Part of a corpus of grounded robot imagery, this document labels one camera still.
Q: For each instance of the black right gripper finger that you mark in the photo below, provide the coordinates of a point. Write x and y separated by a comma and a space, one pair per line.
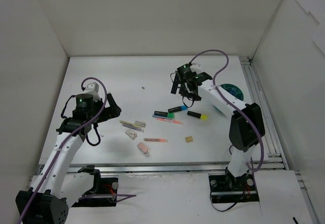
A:
175, 87
183, 90

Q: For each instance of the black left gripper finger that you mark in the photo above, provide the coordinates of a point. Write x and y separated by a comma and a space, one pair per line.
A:
113, 107
105, 116

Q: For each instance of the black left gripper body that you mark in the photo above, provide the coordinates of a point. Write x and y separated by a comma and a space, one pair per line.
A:
109, 107

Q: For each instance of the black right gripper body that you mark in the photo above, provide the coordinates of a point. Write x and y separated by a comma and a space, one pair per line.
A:
181, 82

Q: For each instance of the yellow slim pen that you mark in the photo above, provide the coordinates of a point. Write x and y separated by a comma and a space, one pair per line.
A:
130, 124

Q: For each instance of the blue cap black highlighter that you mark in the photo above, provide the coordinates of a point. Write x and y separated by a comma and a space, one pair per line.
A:
177, 109

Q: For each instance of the green cap black highlighter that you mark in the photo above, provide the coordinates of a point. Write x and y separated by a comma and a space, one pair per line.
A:
164, 114

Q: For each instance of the yellow cap black highlighter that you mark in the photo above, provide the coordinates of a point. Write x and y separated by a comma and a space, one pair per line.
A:
197, 115

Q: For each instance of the orange pink slim pen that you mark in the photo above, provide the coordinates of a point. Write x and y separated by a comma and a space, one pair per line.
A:
155, 140

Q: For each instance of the blue slim pen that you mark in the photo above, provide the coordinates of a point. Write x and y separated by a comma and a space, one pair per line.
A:
160, 117

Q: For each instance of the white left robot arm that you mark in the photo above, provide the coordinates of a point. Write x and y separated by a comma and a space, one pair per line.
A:
48, 200

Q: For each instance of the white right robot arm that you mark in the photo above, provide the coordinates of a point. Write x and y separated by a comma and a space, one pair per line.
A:
246, 121

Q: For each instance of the purple slim pen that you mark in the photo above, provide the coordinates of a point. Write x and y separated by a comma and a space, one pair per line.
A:
139, 129

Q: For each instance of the white staples box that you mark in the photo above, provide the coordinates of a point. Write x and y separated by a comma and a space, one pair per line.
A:
130, 133

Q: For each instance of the grey white eraser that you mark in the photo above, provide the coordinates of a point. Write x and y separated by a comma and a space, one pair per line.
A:
140, 123

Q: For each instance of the teal round pen holder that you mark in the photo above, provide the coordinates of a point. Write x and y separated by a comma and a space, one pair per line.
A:
232, 92

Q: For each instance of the small yellow eraser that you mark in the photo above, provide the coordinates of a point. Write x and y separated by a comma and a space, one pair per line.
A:
188, 139

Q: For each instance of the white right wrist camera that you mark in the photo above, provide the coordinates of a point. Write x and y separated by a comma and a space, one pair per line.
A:
195, 68

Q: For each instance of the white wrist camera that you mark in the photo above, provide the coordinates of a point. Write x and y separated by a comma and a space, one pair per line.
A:
195, 68
93, 89

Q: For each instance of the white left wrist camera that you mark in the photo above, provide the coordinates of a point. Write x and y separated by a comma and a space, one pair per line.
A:
93, 89

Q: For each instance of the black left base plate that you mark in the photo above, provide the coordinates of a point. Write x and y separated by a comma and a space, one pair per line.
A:
108, 186

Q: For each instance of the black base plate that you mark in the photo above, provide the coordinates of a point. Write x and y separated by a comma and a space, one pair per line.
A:
244, 191
108, 186

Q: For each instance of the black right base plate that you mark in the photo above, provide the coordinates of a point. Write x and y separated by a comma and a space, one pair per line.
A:
244, 191

